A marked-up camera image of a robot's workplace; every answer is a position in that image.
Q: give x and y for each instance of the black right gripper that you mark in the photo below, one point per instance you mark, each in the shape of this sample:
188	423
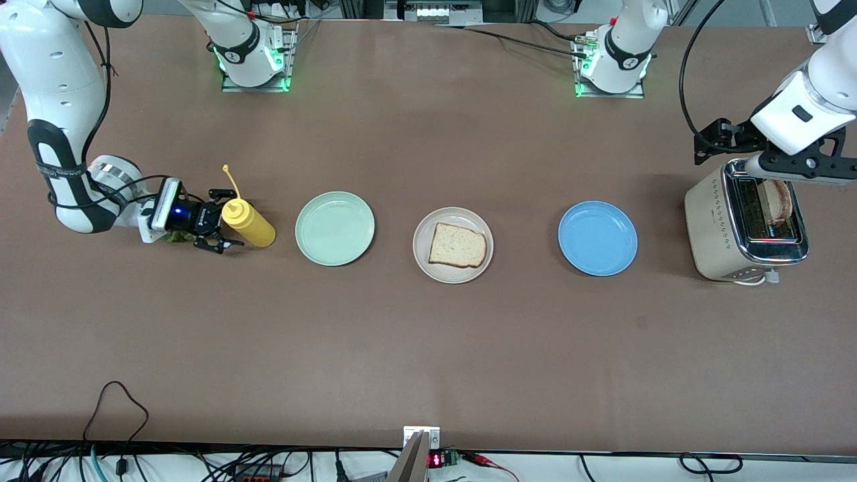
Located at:
195	218

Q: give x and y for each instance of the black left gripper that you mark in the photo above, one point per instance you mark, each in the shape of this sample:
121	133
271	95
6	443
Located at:
732	136

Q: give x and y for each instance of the yellow mustard squeeze bottle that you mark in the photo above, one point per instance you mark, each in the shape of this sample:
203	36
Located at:
258	231

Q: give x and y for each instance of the green lettuce leaf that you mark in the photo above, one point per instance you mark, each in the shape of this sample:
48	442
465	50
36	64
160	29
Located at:
175	237

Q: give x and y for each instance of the pale bread slice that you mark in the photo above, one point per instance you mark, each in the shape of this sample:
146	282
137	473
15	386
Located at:
455	246

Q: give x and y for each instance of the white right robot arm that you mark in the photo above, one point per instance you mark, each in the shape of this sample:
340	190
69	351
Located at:
53	73

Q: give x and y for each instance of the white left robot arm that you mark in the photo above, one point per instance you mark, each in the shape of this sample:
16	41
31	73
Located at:
629	40

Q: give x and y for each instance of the light green plate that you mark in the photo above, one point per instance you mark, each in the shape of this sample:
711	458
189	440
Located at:
335	229

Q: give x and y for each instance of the blue plate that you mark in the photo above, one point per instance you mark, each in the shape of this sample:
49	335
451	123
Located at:
598	238

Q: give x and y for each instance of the beige plate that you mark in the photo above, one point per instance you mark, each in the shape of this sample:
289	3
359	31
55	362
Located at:
453	276

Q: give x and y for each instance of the brown crusted bread slice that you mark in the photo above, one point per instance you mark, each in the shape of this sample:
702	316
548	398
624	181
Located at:
778	201

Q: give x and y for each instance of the cream and chrome toaster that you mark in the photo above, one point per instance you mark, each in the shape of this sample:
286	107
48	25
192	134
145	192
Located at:
710	227

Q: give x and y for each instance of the white power strip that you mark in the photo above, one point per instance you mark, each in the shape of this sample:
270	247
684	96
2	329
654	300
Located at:
432	12

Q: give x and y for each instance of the grey aluminium bar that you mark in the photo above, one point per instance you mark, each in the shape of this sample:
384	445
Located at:
410	465

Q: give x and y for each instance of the red digit display module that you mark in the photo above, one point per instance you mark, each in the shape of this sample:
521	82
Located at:
436	460

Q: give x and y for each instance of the red and black clip lead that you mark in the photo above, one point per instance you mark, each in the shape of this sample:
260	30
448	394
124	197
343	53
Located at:
479	458

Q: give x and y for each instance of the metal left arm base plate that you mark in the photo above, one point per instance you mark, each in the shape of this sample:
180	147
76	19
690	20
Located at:
610	94

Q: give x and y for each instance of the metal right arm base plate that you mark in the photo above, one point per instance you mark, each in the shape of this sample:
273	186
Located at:
258	88

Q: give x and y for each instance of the silver aluminium frame post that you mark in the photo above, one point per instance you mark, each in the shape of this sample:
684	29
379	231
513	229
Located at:
768	10

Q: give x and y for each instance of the silver aluminium frame profile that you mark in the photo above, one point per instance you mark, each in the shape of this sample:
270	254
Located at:
815	35

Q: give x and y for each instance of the silver mounting bracket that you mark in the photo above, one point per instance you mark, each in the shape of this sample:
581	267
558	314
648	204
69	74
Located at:
433	435

